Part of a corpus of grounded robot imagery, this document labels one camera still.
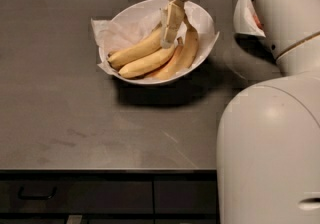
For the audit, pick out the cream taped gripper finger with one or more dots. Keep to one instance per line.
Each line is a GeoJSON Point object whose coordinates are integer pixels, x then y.
{"type": "Point", "coordinates": [171, 18]}

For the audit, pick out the yellow banana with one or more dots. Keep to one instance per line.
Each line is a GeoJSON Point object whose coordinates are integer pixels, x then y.
{"type": "Point", "coordinates": [144, 47]}
{"type": "Point", "coordinates": [189, 51]}
{"type": "Point", "coordinates": [146, 64]}

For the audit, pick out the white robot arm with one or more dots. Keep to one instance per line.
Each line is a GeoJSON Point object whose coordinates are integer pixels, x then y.
{"type": "Point", "coordinates": [268, 142]}

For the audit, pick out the white paper liner in banana bowl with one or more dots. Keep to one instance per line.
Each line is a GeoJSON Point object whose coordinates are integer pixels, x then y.
{"type": "Point", "coordinates": [136, 22]}

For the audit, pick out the orange-tinted banana underneath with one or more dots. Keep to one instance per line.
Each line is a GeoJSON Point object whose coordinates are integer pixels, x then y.
{"type": "Point", "coordinates": [163, 71]}

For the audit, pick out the white banana bowl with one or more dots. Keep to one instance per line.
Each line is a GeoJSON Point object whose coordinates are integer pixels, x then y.
{"type": "Point", "coordinates": [154, 42]}

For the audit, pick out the white strawberry bowl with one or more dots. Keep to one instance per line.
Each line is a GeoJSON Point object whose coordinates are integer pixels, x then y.
{"type": "Point", "coordinates": [243, 19]}

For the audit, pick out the pile of red strawberries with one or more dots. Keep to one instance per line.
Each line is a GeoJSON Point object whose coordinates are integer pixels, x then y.
{"type": "Point", "coordinates": [257, 21]}

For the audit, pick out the right dark drawer front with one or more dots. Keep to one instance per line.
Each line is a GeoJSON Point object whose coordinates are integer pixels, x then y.
{"type": "Point", "coordinates": [185, 197]}

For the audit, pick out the dark drawer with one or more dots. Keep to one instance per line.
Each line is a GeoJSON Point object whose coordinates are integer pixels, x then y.
{"type": "Point", "coordinates": [81, 197]}
{"type": "Point", "coordinates": [185, 197]}

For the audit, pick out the left dark drawer front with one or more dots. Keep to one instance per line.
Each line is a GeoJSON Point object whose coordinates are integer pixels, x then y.
{"type": "Point", "coordinates": [81, 197]}

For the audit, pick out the left black drawer handle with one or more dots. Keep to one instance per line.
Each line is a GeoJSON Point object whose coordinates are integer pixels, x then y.
{"type": "Point", "coordinates": [37, 193]}

